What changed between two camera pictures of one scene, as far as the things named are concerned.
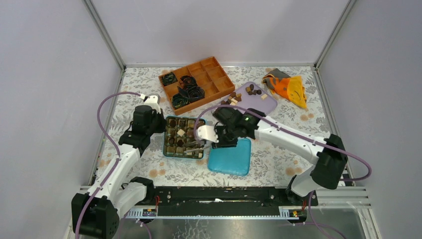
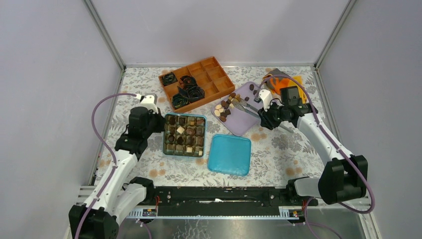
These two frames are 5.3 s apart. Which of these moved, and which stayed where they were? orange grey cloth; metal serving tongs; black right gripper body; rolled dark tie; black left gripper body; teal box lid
Moved: metal serving tongs; black right gripper body
Stayed: rolled dark tie; orange grey cloth; black left gripper body; teal box lid
